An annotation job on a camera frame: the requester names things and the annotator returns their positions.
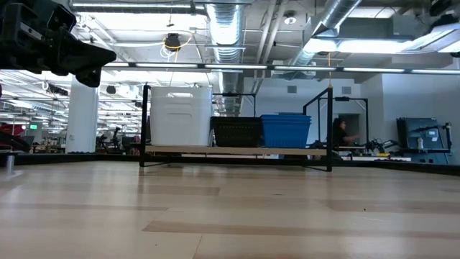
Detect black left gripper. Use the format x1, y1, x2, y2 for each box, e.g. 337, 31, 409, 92
0, 1, 118, 88

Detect white plastic basket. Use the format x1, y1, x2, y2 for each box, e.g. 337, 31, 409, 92
149, 86, 213, 100
150, 96, 213, 109
150, 106, 213, 147

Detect white building column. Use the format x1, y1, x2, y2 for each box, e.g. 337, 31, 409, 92
65, 74, 100, 155

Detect long light bar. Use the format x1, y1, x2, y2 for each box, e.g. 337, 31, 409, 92
102, 62, 460, 76

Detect person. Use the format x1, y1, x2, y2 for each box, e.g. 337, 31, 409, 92
331, 117, 361, 148

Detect dark panel workstation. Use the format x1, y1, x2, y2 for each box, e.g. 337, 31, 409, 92
395, 117, 453, 165

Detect dark left wrist camera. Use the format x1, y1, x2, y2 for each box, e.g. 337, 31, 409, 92
45, 2, 78, 36

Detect hanging black cable reel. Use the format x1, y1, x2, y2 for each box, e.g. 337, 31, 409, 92
162, 32, 196, 53

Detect black aluminium table frame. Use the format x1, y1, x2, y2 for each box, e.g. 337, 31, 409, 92
0, 153, 460, 177

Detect silver ventilation duct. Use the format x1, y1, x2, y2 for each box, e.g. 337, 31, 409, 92
204, 0, 249, 116
285, 0, 364, 73

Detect black frame wooden table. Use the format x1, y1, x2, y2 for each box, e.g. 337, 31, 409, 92
139, 84, 334, 173

